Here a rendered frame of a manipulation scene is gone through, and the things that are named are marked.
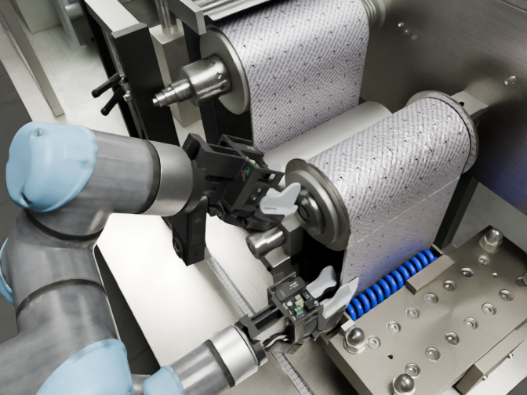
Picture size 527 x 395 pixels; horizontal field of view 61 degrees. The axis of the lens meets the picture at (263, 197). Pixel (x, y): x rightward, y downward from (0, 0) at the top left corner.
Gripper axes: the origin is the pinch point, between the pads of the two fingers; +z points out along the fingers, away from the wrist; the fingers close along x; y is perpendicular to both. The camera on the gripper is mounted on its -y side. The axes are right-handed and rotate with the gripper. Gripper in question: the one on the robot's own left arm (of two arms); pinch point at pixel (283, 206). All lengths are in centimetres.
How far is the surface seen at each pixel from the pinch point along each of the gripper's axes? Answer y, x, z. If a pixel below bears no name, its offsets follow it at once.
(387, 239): 1.2, -8.2, 17.5
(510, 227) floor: -9, 12, 184
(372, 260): -3.4, -8.2, 18.1
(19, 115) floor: -118, 245, 56
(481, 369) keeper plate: -7.5, -29.1, 28.1
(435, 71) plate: 26.0, 6.6, 25.8
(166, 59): -4, 66, 16
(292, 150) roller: 4.1, 10.6, 8.6
